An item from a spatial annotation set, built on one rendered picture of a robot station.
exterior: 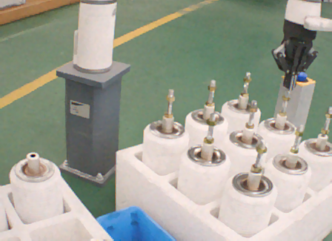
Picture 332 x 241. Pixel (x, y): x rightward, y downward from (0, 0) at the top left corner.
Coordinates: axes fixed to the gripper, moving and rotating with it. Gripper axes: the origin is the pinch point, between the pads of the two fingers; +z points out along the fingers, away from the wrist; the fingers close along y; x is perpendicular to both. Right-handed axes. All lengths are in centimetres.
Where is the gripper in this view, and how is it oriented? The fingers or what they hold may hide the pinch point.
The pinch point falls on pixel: (290, 81)
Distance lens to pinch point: 92.8
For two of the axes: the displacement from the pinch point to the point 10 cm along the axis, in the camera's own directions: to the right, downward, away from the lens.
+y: -8.6, 1.0, -5.0
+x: 5.0, 4.1, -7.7
